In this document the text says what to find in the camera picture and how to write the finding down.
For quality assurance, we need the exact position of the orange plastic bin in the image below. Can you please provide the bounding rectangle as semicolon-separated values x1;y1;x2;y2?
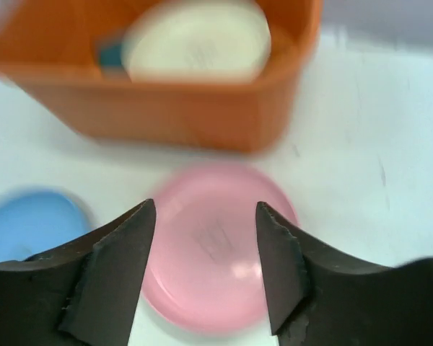
0;1;323;153

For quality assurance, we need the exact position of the blue round plate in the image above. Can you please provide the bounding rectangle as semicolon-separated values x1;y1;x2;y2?
0;187;92;262

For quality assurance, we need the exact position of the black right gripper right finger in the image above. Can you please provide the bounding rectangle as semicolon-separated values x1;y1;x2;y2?
255;202;433;345

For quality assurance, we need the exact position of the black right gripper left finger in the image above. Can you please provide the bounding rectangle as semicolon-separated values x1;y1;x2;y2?
0;199;155;345

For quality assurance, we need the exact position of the pink round plate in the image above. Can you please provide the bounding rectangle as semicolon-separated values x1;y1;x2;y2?
141;164;297;335

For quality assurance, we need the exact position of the teal square plate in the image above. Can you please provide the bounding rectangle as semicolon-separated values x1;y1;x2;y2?
95;39;126;76

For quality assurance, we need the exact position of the cream white round plate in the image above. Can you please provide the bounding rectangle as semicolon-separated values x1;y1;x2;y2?
121;1;271;84

